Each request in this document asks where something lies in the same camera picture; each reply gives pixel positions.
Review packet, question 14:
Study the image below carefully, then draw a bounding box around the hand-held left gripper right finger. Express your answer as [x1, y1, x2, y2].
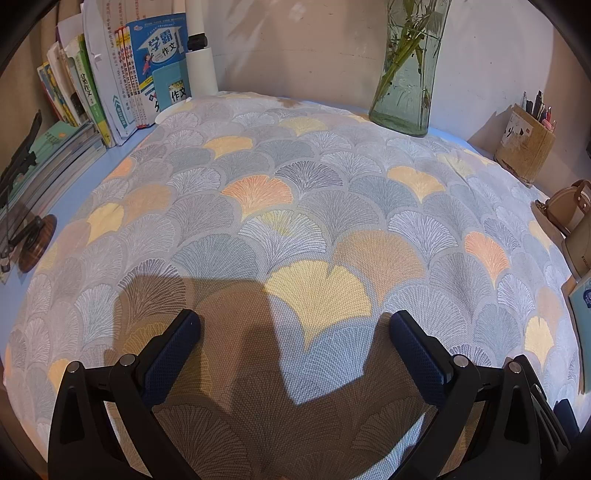
[389, 310, 571, 480]

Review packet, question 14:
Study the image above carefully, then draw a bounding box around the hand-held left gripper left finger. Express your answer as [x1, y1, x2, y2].
[48, 309, 201, 480]

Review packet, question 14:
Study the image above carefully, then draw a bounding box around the blue dotted tissue pack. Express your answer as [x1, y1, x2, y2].
[567, 277, 591, 342]

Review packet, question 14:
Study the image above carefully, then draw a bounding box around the tan small handbag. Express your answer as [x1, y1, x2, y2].
[547, 180, 591, 278]

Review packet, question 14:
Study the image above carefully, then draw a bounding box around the stack of flat magazines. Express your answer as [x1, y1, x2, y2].
[0, 120, 109, 217]

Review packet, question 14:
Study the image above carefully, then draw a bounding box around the cardboard pen holder with pens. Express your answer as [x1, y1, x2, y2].
[495, 104, 557, 188]

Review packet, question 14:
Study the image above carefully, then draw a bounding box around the glass vase with green stems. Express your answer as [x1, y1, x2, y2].
[368, 0, 452, 138]

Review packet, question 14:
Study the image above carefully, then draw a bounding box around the bunch of pens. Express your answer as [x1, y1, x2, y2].
[521, 90, 558, 130]

